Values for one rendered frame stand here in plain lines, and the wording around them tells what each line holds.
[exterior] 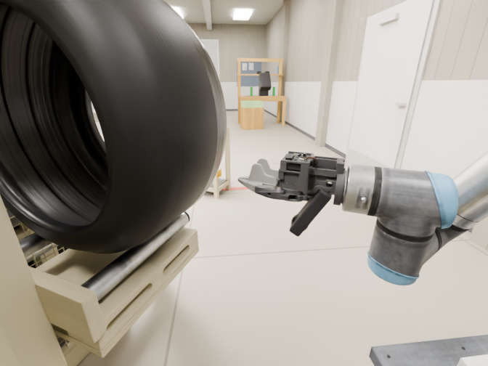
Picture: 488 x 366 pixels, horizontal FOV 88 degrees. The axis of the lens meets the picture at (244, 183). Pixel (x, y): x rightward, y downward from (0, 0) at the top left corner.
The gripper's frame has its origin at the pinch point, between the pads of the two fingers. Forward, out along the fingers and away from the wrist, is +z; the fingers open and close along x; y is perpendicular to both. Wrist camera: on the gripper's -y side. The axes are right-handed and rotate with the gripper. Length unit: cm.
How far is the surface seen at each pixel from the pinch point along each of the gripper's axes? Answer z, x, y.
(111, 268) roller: 22.3, 18.5, -15.4
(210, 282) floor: 51, -70, -108
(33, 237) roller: 50, 17, -16
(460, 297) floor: -103, -117, -108
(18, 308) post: 28.4, 32.0, -15.0
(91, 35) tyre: 15.8, 17.8, 26.4
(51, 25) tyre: 22.1, 18.7, 27.9
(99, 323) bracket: 17.0, 26.9, -19.3
